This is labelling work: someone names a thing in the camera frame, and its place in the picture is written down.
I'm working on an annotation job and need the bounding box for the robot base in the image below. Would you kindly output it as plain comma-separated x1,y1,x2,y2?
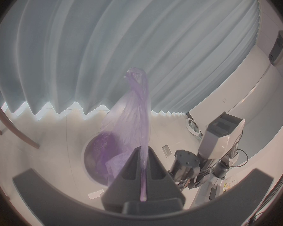
194,169,237,205

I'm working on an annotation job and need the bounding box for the purple plastic bag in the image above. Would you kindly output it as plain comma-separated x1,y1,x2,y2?
90,67,154,201

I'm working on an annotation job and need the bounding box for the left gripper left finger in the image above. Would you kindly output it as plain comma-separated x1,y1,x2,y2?
101,147,142,214

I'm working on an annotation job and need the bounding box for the white trash bin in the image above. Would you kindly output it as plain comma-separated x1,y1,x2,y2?
81,132,123,188

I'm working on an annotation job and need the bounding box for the white cushioned wooden chair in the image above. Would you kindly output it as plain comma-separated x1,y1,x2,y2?
0,89,40,149

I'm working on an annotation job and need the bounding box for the white curtain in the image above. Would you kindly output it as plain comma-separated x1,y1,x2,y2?
0,0,260,118

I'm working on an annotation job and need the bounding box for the black cable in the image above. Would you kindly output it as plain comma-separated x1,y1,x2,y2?
233,148,249,168

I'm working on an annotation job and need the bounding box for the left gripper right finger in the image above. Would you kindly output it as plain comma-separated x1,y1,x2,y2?
145,146,187,213

